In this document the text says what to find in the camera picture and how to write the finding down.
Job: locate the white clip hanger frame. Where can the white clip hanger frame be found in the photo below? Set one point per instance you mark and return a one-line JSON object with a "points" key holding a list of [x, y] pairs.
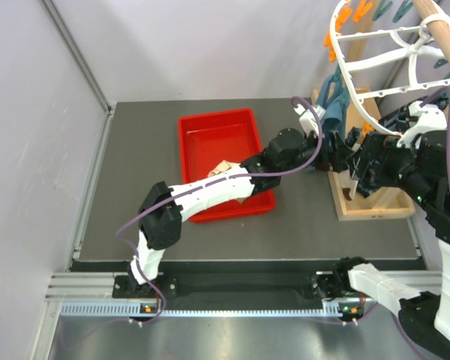
{"points": [[430, 38]]}

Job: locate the pink brown patterned sock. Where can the pink brown patterned sock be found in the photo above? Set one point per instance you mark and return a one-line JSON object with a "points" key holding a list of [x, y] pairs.
{"points": [[221, 168]]}

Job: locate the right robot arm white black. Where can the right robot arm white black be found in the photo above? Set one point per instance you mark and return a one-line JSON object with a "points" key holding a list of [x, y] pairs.
{"points": [[423, 315]]}

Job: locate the dark patterned sock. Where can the dark patterned sock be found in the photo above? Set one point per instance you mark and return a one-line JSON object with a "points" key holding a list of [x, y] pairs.
{"points": [[429, 168]]}

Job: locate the blue sock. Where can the blue sock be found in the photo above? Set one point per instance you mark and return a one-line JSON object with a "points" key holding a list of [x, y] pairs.
{"points": [[334, 98]]}

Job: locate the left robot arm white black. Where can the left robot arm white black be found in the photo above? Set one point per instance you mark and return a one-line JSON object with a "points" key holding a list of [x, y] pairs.
{"points": [[166, 208]]}

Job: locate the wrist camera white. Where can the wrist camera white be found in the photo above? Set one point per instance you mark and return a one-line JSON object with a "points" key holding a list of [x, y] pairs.
{"points": [[305, 116], [430, 118]]}

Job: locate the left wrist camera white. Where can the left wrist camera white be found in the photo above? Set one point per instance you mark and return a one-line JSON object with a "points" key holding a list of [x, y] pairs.
{"points": [[305, 116]]}

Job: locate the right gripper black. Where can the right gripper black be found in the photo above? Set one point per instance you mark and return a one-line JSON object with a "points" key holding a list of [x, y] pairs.
{"points": [[378, 146]]}

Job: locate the aluminium rail front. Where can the aluminium rail front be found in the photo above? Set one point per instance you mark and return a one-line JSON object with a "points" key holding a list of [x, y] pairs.
{"points": [[91, 294]]}

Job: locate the red plastic tray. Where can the red plastic tray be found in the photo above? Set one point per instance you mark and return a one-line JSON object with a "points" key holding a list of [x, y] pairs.
{"points": [[207, 139]]}

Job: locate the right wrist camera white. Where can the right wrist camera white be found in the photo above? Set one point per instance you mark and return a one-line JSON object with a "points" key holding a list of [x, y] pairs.
{"points": [[430, 118]]}

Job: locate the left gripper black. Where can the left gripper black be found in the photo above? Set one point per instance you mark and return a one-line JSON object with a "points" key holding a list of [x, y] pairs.
{"points": [[334, 157]]}

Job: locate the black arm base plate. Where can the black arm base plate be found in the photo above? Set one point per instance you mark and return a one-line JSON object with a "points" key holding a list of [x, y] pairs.
{"points": [[179, 285]]}

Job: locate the wooden rack stand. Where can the wooden rack stand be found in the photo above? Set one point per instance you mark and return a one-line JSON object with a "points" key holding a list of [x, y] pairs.
{"points": [[388, 203]]}

